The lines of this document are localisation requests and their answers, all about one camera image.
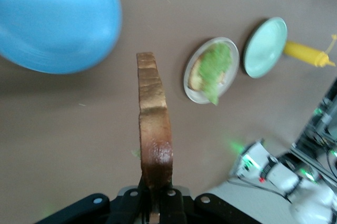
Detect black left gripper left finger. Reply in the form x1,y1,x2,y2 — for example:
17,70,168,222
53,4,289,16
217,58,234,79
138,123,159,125
34,176,153,224

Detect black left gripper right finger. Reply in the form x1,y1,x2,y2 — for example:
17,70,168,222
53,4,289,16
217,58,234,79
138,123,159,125
157,181,264,224

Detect brown bread slice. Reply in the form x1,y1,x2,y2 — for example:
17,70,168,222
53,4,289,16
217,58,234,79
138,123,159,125
136,52,174,192
188,57,227,91

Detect beige plate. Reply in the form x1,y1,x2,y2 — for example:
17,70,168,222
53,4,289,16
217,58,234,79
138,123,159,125
183,36,240,104

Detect green lettuce leaf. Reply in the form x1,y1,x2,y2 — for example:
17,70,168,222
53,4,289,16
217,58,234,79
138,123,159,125
197,42,234,106

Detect yellow mustard squeeze bottle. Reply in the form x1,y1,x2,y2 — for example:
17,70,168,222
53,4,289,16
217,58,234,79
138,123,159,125
283,34,337,68

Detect mint green plate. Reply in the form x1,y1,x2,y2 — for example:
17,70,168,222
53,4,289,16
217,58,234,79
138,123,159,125
242,17,288,79

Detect blue plate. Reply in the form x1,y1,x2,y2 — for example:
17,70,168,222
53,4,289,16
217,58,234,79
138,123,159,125
0,0,123,75

